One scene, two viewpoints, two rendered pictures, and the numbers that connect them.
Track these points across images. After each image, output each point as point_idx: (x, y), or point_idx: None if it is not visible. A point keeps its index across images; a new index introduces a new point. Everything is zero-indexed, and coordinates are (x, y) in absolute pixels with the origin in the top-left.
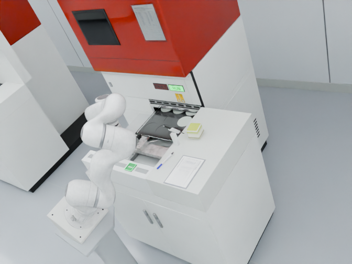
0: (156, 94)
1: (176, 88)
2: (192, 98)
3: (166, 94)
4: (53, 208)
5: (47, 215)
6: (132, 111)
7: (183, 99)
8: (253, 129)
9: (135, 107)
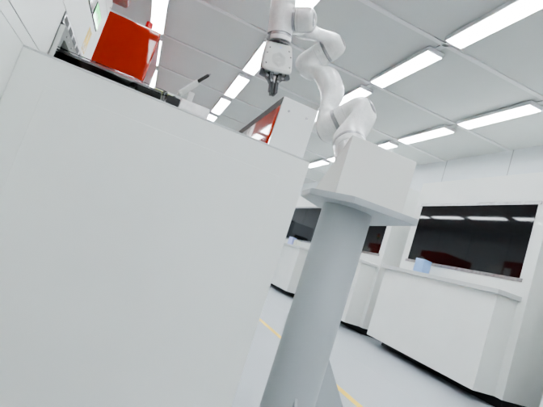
0: (79, 9)
1: (97, 17)
2: (90, 49)
3: (85, 18)
4: (403, 157)
5: (414, 161)
6: (13, 27)
7: (86, 46)
8: None
9: (32, 14)
